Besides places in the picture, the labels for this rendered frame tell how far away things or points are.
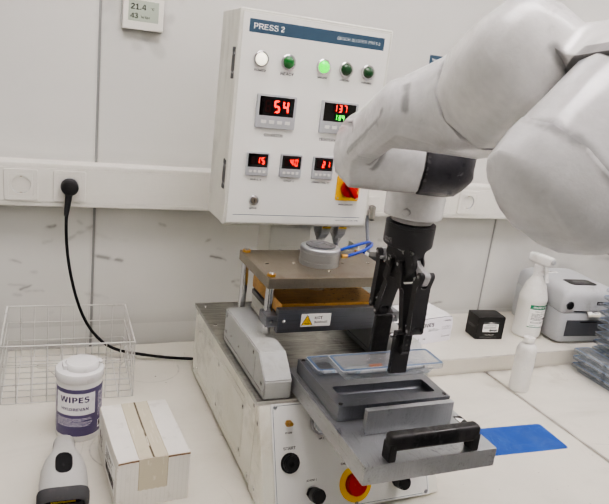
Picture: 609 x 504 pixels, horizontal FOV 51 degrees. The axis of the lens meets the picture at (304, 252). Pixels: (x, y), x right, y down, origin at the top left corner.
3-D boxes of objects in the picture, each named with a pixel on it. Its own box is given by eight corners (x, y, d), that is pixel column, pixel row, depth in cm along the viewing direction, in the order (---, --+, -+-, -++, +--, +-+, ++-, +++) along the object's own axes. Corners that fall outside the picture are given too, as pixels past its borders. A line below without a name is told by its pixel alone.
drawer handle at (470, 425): (380, 455, 88) (385, 429, 87) (469, 443, 94) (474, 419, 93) (387, 463, 86) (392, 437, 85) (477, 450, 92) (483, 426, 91)
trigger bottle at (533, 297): (505, 329, 193) (522, 250, 186) (523, 327, 197) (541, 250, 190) (527, 341, 185) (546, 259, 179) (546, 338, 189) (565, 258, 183)
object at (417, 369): (340, 385, 96) (342, 371, 95) (325, 367, 101) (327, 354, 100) (442, 375, 103) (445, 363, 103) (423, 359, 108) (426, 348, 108)
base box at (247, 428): (191, 374, 151) (196, 306, 147) (333, 363, 166) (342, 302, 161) (263, 524, 104) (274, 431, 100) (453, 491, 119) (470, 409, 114)
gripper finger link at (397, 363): (410, 328, 98) (413, 330, 97) (403, 370, 100) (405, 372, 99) (393, 329, 97) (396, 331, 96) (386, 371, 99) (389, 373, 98)
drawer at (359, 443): (284, 387, 112) (289, 346, 110) (393, 378, 120) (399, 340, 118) (361, 491, 86) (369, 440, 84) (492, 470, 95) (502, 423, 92)
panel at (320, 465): (275, 520, 105) (270, 404, 107) (428, 493, 117) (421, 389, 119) (279, 523, 103) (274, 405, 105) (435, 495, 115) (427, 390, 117)
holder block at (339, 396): (296, 371, 110) (297, 358, 109) (396, 364, 118) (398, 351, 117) (336, 422, 95) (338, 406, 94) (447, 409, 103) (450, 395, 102)
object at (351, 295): (251, 292, 131) (256, 248, 129) (347, 290, 140) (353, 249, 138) (280, 325, 116) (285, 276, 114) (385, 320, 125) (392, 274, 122)
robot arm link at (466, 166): (396, 200, 80) (476, 210, 80) (414, 93, 77) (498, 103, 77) (383, 176, 98) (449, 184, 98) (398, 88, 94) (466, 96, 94)
